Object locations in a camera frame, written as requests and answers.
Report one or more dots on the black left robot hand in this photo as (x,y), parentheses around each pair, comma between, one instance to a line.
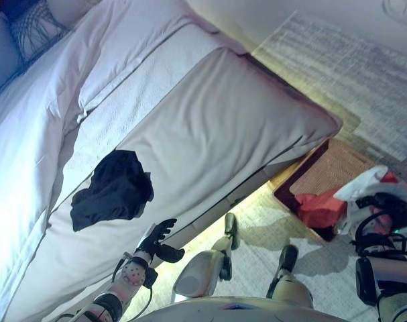
(153,241)

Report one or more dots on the grey robot torso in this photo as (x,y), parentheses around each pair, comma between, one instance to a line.
(230,310)

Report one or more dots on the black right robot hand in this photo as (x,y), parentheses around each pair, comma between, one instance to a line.
(402,192)

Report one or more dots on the patterned grey cushion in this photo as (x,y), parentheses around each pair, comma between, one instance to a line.
(35,30)

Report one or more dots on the small oval floor mat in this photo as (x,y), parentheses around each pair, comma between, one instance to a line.
(404,8)

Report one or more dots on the red garment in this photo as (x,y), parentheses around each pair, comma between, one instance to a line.
(318,209)

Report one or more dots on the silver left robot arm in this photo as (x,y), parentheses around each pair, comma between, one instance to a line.
(129,278)

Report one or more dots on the white garment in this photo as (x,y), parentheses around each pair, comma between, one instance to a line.
(357,188)

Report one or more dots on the brown wicker basket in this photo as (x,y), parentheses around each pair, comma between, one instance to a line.
(334,167)

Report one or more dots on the bed with grey bedding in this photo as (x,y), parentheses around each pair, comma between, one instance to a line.
(216,117)

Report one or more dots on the black garment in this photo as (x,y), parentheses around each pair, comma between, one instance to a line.
(116,191)

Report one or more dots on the silver left robot leg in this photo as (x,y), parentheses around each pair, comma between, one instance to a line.
(200,273)

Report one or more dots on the large grey striped rug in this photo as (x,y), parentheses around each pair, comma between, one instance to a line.
(340,67)

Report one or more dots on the silver right robot leg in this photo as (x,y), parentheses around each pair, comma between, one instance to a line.
(293,292)

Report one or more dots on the grey robot foot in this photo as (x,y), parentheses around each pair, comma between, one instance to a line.
(288,260)
(230,228)

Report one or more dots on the grey left robot foot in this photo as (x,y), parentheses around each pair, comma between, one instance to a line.
(230,228)

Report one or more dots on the textured white blanket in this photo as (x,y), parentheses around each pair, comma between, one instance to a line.
(146,84)

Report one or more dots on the grey right robot foot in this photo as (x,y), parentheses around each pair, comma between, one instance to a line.
(288,260)

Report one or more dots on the silver robot leg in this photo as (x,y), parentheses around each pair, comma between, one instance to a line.
(293,292)
(200,273)

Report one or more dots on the white bed pillow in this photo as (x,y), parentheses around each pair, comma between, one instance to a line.
(2,57)
(72,10)

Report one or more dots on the brown bed frame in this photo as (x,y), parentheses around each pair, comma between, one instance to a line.
(243,194)

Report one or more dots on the white duvet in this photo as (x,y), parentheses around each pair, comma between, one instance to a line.
(29,134)

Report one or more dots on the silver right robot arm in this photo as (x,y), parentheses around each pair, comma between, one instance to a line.
(387,271)

